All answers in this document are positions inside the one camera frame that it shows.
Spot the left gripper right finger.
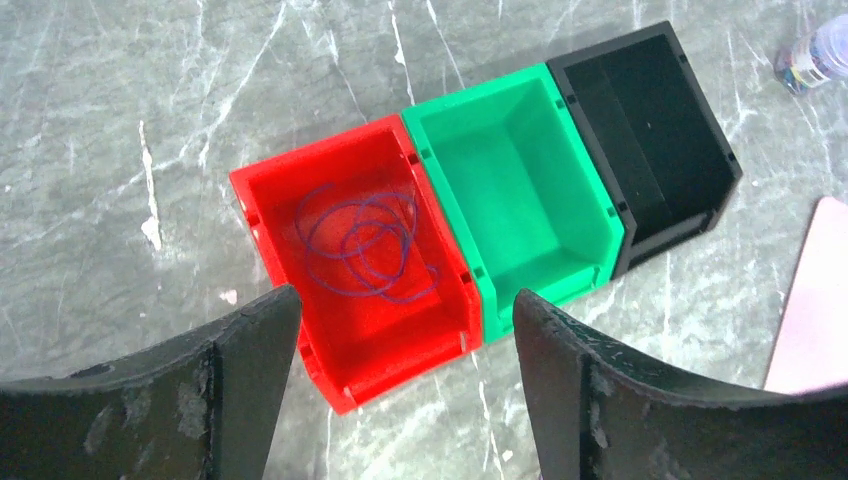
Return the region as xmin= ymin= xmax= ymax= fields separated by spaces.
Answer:
xmin=513 ymin=289 xmax=847 ymax=479

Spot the green plastic bin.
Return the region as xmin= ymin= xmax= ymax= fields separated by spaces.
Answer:
xmin=401 ymin=63 xmax=625 ymax=343

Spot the thin purple cable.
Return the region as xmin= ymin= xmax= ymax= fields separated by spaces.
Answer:
xmin=294 ymin=184 xmax=441 ymax=305

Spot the red plastic bin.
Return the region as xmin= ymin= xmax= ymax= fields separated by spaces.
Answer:
xmin=229 ymin=114 xmax=483 ymax=415

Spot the black plastic bin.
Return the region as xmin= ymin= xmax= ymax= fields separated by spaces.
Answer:
xmin=546 ymin=20 xmax=743 ymax=278

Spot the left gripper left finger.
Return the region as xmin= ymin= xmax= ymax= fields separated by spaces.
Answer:
xmin=1 ymin=285 xmax=302 ymax=479

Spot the small clear jar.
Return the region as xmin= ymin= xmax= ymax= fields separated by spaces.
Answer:
xmin=773 ymin=13 xmax=847 ymax=95

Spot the pink clipboard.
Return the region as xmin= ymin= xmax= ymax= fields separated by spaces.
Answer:
xmin=764 ymin=197 xmax=847 ymax=394

